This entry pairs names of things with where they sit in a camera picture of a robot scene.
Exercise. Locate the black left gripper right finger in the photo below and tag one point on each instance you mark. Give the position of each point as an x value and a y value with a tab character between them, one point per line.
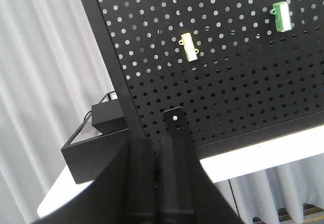
185	192

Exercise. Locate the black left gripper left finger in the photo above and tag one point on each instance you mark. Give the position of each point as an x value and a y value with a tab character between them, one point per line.
123	193

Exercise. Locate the white standing desk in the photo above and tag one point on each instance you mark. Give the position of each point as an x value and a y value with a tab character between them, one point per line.
250	159

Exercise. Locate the black open tray box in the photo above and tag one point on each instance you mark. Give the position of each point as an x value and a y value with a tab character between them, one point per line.
87	152

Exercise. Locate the black power adapter box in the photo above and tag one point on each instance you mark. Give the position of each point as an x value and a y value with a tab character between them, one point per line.
108	117

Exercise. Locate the grey pleated curtain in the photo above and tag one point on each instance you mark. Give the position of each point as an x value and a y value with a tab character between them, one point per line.
51	72

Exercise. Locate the black perforated pegboard panel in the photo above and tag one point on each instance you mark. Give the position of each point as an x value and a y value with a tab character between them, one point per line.
249	82

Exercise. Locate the left black clamp bracket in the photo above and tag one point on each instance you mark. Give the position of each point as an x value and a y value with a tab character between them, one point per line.
177	125

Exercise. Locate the yellow-based white toggle switch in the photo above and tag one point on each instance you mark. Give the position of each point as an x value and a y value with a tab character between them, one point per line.
190	50

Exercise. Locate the green-based white toggle switch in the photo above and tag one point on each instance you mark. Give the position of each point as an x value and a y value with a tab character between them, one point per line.
281	12

